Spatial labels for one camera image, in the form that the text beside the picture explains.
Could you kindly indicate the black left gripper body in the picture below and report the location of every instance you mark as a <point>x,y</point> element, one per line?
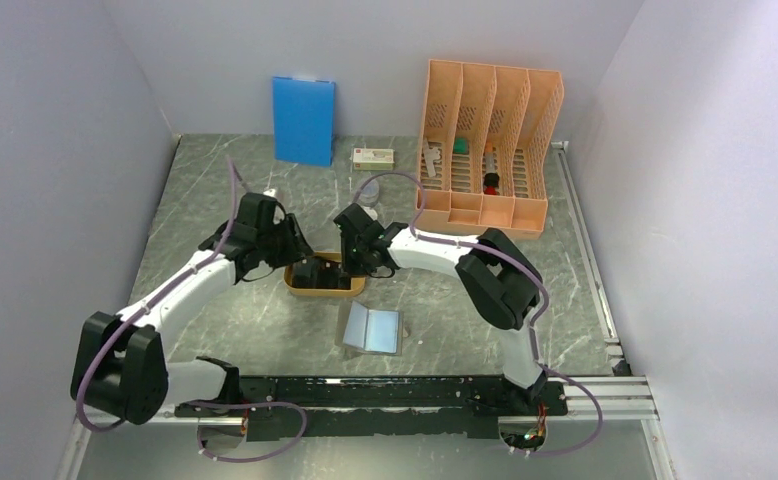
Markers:
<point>281,244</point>

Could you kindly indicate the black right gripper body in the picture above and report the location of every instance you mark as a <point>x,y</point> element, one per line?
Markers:
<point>353,260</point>

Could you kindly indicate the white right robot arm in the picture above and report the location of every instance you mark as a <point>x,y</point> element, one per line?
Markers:
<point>505,288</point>

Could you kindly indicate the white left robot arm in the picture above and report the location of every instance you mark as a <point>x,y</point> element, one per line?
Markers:
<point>121,367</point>

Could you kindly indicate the stack of black cards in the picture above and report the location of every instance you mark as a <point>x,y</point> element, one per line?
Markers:
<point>316,273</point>

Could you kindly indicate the orange oval plastic tray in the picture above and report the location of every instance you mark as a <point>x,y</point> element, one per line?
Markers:
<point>357,282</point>

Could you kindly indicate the clear round plastic jar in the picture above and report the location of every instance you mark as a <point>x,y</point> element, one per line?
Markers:
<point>369,195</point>

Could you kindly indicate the small green white carton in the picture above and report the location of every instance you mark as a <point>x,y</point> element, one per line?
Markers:
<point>372,159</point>

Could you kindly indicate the blue upright box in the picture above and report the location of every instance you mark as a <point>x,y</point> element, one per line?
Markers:
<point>303,116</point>

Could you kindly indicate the green eraser block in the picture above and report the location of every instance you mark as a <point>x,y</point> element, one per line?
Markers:
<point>461,146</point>

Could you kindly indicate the black red stamp knob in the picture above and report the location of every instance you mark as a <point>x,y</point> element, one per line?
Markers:
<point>491,183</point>

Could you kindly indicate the orange grey utility knife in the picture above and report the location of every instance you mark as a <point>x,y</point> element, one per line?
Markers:
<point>489,159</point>

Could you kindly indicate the peach desk file organizer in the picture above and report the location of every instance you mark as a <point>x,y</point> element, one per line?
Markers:
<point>484,138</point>

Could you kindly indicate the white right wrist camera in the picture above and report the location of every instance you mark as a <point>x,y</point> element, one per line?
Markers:
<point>371,213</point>

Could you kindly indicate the grey metal bracket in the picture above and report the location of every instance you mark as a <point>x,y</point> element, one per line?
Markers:
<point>431,154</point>

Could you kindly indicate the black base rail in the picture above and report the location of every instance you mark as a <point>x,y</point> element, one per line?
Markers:
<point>383,405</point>

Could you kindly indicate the aluminium frame rail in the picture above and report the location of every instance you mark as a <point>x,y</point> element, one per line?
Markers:
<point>556,417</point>

